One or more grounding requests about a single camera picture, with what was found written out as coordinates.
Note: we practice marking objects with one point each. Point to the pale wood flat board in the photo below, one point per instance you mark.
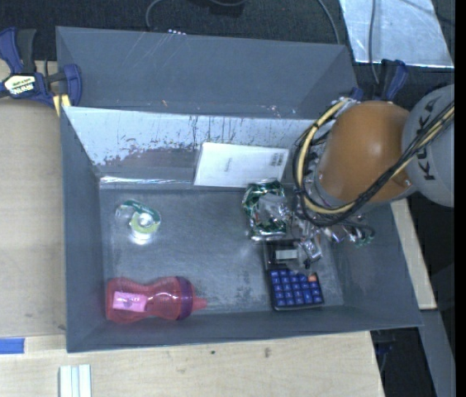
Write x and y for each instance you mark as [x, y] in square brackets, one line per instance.
[22, 221]

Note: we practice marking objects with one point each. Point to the grey metal bin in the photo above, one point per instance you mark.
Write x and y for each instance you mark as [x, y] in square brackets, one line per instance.
[200, 230]

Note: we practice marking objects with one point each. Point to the clear tape roll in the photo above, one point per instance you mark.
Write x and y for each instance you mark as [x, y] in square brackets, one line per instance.
[142, 221]

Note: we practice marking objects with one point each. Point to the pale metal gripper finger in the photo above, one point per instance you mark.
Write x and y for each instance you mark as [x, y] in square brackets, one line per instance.
[314, 252]
[301, 246]

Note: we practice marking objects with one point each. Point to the pink plastic baby bottle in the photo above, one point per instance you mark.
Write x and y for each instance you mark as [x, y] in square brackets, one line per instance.
[150, 300]

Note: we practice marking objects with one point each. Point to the black calculator with blue keys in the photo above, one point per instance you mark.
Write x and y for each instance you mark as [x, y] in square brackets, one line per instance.
[297, 292]

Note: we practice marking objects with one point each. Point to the white booklet in clear bag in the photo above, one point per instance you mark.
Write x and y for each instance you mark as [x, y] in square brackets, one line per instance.
[237, 164]

